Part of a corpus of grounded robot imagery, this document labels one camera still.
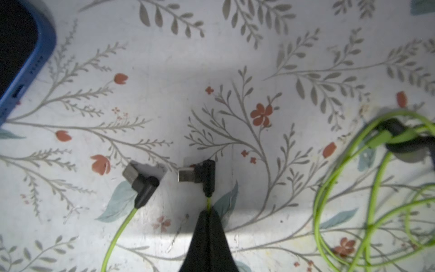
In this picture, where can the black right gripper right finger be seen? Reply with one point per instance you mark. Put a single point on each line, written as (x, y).
(221, 259)

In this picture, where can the green earphone cable plug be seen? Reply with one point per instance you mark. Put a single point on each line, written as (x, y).
(144, 186)
(202, 173)

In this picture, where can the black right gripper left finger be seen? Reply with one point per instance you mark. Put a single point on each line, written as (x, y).
(198, 256)

